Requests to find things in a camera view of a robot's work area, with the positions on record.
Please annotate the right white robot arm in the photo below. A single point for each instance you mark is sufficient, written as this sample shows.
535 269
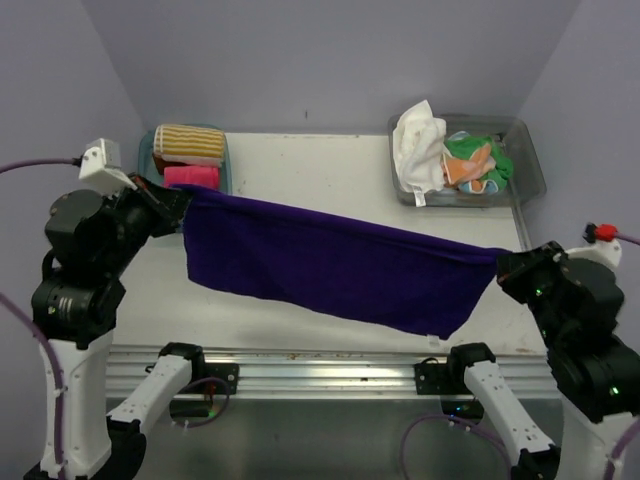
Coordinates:
575 300

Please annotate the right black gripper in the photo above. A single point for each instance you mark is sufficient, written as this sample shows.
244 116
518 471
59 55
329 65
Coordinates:
511 268

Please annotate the green towel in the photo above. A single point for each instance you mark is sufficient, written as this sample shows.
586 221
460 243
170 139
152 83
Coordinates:
462 145

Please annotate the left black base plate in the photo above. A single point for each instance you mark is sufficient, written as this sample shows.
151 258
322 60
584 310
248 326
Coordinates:
214 379

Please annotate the orange patterned towel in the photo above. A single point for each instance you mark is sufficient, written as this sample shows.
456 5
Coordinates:
467 173

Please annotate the aluminium mounting rail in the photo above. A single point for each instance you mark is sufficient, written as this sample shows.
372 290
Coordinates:
335 375

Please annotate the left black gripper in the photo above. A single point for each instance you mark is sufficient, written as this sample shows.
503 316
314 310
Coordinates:
166 203

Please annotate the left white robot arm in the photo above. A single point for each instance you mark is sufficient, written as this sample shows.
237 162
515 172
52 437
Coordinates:
93 238

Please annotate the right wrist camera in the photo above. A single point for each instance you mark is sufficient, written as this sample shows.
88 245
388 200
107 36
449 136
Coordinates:
601 246

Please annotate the white towel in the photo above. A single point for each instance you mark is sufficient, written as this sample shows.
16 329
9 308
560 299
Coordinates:
417 149

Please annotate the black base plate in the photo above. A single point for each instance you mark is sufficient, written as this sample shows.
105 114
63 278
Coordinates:
214 379
435 379

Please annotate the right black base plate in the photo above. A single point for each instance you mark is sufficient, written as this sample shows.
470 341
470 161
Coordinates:
435 379

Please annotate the purple towel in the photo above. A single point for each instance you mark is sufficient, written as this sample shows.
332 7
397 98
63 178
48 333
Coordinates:
343 267

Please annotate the blue-green plastic bin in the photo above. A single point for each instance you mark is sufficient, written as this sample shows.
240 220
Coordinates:
146 165

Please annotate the yellow striped rolled towel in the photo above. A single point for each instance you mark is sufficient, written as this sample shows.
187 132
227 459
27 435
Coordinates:
190 145

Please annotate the clear grey plastic bin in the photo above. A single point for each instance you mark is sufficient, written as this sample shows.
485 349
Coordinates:
512 136

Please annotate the pink rolled towel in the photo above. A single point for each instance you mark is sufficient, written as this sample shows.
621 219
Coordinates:
203 176

